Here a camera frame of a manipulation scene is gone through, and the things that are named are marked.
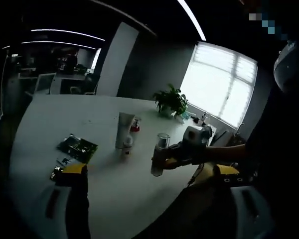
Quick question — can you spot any white skincare bottle clear cap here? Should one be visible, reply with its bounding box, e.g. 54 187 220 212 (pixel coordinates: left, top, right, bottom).
150 132 171 177

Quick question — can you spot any large bright window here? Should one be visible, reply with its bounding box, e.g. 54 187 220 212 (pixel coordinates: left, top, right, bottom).
180 41 259 128

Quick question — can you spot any small white skincare bottle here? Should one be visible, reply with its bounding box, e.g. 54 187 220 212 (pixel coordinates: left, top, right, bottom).
122 135 135 157

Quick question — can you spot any white office chair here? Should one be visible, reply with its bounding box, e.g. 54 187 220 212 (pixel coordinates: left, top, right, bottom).
35 72 57 95

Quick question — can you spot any white blue skincare sachet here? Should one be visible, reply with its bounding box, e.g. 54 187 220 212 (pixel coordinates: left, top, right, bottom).
56 157 73 166

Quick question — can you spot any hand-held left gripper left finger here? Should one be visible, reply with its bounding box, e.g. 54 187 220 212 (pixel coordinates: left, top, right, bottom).
38 163 91 239

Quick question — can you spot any person's dark top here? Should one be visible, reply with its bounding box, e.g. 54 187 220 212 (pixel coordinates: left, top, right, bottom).
244 0 299 239

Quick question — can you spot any worn chest device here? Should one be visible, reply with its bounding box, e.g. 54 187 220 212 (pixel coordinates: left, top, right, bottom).
273 41 299 93

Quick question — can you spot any green black skincare sachet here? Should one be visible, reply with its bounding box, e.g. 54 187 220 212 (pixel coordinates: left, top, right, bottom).
56 135 99 164

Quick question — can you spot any dark mesh office chair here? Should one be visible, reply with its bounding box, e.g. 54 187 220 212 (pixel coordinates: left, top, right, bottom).
83 73 100 96

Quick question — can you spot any white skincare bottle red collar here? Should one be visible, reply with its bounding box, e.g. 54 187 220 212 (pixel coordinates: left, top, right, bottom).
130 116 142 133

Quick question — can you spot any gold skincare sachet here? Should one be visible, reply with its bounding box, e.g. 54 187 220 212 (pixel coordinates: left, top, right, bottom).
49 166 63 181

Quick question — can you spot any white skincare tube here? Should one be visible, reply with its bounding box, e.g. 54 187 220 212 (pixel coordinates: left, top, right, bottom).
115 112 137 150

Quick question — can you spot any teal white pack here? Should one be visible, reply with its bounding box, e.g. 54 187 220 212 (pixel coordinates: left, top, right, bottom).
175 112 191 124

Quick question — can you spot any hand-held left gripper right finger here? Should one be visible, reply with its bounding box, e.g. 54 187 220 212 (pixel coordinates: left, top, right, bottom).
212 164 276 239

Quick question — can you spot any potted green plant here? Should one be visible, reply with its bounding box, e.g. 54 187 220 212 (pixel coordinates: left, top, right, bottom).
152 83 189 118

